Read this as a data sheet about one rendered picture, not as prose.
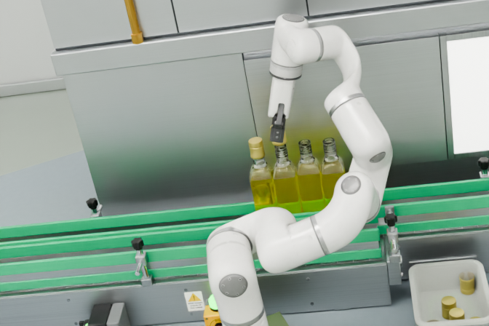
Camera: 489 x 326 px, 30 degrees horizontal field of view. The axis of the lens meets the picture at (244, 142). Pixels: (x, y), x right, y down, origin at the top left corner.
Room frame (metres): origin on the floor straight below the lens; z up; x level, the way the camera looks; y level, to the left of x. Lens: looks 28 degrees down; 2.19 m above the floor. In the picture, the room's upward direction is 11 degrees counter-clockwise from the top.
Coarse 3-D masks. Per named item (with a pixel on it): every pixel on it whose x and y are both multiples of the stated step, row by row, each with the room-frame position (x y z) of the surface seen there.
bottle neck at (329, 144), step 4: (324, 140) 1.90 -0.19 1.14; (328, 140) 1.91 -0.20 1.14; (332, 140) 1.90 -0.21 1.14; (324, 144) 1.89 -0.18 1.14; (328, 144) 1.88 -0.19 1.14; (332, 144) 1.88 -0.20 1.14; (324, 148) 1.89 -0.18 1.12; (328, 148) 1.88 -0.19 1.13; (332, 148) 1.88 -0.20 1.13; (328, 152) 1.88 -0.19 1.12; (332, 152) 1.88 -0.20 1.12; (328, 156) 1.88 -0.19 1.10; (332, 156) 1.88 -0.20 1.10; (336, 156) 1.89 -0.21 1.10; (328, 160) 1.88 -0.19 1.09; (332, 160) 1.88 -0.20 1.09
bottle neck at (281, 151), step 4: (276, 148) 1.91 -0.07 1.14; (280, 148) 1.90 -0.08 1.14; (284, 148) 1.90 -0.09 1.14; (276, 152) 1.91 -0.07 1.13; (280, 152) 1.90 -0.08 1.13; (284, 152) 1.90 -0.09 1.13; (276, 156) 1.91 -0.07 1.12; (280, 156) 1.90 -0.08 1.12; (284, 156) 1.90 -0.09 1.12; (280, 160) 1.90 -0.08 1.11; (284, 160) 1.90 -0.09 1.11; (288, 160) 1.91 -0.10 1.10; (280, 164) 1.90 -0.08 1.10; (284, 164) 1.90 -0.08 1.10
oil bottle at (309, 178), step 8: (312, 160) 1.90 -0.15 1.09; (304, 168) 1.89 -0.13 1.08; (312, 168) 1.88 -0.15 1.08; (320, 168) 1.91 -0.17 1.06; (304, 176) 1.89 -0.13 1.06; (312, 176) 1.88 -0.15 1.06; (320, 176) 1.88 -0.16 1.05; (304, 184) 1.89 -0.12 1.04; (312, 184) 1.88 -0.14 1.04; (320, 184) 1.88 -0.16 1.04; (304, 192) 1.89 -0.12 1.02; (312, 192) 1.88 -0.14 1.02; (320, 192) 1.88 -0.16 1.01; (304, 200) 1.89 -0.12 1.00; (312, 200) 1.88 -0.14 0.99; (320, 200) 1.88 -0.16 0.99; (304, 208) 1.89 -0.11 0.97; (312, 208) 1.88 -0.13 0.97; (320, 208) 1.88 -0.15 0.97
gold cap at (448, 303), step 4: (448, 296) 1.65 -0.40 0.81; (452, 296) 1.65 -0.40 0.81; (444, 300) 1.64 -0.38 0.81; (448, 300) 1.64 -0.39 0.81; (452, 300) 1.64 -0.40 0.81; (444, 304) 1.63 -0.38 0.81; (448, 304) 1.62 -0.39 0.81; (452, 304) 1.62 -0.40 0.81; (444, 308) 1.63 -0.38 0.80; (448, 308) 1.62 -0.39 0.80; (452, 308) 1.62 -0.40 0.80; (444, 312) 1.63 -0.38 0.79; (448, 312) 1.62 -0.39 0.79; (444, 316) 1.63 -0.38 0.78; (448, 316) 1.62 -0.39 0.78
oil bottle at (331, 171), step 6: (324, 162) 1.89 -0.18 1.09; (330, 162) 1.88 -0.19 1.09; (336, 162) 1.88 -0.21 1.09; (342, 162) 1.88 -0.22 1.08; (324, 168) 1.88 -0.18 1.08; (330, 168) 1.87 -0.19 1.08; (336, 168) 1.87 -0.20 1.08; (342, 168) 1.87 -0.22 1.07; (324, 174) 1.87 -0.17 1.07; (330, 174) 1.87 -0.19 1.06; (336, 174) 1.87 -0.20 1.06; (342, 174) 1.87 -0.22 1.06; (324, 180) 1.87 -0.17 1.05; (330, 180) 1.87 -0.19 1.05; (336, 180) 1.87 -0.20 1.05; (324, 186) 1.87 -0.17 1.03; (330, 186) 1.87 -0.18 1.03; (324, 192) 1.88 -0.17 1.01; (330, 192) 1.87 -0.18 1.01; (330, 198) 1.87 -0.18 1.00
